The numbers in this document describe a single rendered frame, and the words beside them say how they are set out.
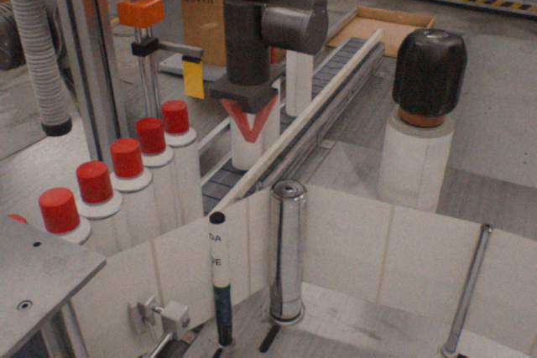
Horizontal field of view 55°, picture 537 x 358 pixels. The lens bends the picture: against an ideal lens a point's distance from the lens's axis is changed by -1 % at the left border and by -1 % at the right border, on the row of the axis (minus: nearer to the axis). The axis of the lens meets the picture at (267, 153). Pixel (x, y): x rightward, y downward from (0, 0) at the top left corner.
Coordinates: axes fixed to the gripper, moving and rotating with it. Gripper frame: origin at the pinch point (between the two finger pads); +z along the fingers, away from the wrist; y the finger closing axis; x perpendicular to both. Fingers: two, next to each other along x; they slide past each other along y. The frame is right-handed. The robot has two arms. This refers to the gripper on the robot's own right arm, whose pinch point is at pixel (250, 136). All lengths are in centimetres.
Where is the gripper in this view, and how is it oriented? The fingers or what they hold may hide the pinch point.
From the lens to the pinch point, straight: 73.1
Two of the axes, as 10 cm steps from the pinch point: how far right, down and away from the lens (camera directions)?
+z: 0.1, 8.4, 5.5
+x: -9.0, -2.4, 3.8
